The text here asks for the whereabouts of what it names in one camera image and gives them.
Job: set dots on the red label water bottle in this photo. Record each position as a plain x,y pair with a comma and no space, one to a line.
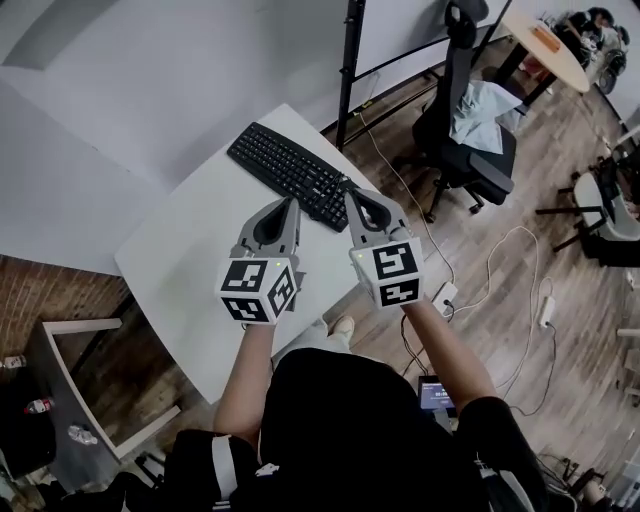
40,406

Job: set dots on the person's left forearm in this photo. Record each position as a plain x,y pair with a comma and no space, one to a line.
245,385

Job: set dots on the small screen device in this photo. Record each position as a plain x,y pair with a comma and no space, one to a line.
436,392

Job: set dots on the light blue cloth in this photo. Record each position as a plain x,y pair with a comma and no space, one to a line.
480,117

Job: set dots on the person's white shoe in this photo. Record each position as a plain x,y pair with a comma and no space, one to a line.
342,327

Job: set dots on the black keyboard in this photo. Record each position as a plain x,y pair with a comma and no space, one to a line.
285,165

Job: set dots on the person's light trouser leg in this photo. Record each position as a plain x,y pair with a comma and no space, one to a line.
315,340

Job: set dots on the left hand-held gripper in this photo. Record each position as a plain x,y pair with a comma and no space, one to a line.
255,290

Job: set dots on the white table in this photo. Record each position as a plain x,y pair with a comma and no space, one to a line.
190,280

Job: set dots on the white power strip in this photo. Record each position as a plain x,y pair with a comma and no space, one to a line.
547,311
444,297

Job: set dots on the person's right forearm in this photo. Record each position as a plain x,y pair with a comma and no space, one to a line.
450,360

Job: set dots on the person's torso black shirt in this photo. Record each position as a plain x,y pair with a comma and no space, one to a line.
360,440

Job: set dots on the dark grey side table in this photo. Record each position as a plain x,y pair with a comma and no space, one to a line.
60,380

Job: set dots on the clear plastic water bottle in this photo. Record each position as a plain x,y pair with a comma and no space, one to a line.
14,362
82,435

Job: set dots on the round wooden table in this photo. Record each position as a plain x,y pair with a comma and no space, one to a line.
550,65

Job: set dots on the small wooden box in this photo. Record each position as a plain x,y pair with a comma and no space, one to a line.
545,37

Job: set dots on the grey seat chair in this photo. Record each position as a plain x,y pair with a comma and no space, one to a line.
600,210

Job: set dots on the black office chair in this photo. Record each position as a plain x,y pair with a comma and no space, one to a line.
450,165

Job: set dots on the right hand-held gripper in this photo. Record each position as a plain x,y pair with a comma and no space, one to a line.
395,272

